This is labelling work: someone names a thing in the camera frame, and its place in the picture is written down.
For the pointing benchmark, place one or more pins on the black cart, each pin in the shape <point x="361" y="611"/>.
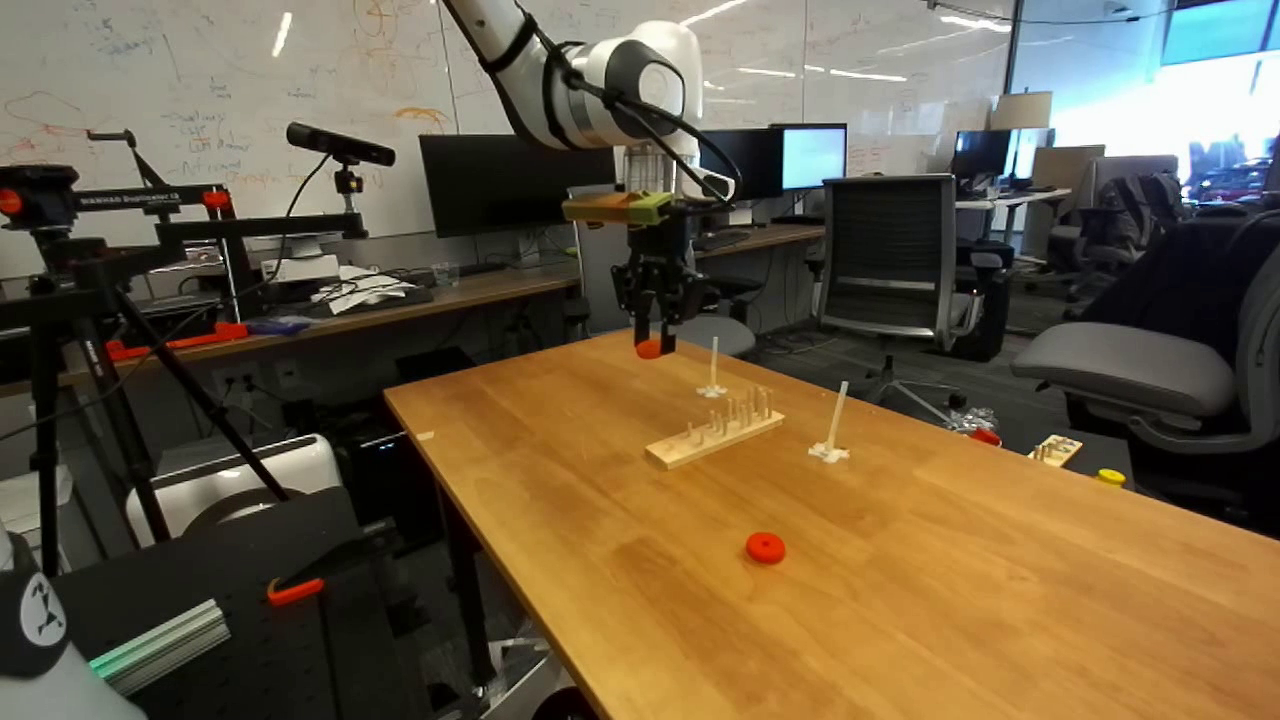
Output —
<point x="265" y="643"/>

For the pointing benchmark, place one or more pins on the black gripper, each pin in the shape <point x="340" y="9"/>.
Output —
<point x="663" y="251"/>

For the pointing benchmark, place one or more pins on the orange disk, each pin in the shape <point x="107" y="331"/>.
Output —
<point x="764" y="547"/>
<point x="650" y="354"/>

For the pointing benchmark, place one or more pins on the black office chair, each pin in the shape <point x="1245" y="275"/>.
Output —
<point x="884" y="252"/>

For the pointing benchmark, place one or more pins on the beige lamp shade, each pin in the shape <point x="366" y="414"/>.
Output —
<point x="1020" y="108"/>

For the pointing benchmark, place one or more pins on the black sensor bar camera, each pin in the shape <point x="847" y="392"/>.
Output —
<point x="340" y="144"/>

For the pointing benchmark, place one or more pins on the red bar clamp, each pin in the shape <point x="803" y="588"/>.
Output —
<point x="172" y="347"/>

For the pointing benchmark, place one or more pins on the red cup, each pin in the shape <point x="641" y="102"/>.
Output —
<point x="984" y="433"/>

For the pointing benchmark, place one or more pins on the wooden peg base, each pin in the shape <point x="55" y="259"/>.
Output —
<point x="692" y="446"/>

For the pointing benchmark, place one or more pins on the aluminium extrusion bar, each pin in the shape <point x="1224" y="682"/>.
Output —
<point x="161" y="647"/>

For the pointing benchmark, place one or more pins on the wooden wall desk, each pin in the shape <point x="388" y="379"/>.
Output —
<point x="454" y="299"/>

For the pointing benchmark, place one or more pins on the yellow wrist camera mount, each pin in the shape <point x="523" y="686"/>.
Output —
<point x="605" y="204"/>

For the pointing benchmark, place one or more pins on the white grey box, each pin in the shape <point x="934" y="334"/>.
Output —
<point x="227" y="487"/>

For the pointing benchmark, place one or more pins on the grey office chair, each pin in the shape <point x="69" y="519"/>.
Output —
<point x="1132" y="375"/>

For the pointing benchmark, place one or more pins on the beige packet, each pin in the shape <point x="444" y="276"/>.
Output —
<point x="1053" y="451"/>

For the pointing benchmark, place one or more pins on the lit computer monitor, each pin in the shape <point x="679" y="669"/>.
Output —
<point x="810" y="157"/>

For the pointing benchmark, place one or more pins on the white papers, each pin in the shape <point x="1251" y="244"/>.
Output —
<point x="361" y="290"/>

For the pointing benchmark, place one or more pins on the yellow block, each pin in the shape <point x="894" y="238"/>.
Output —
<point x="1108" y="474"/>

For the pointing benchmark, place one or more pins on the black tripod rig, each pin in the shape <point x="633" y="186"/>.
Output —
<point x="45" y="403"/>

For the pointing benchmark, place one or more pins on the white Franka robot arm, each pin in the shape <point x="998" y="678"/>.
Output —
<point x="625" y="81"/>

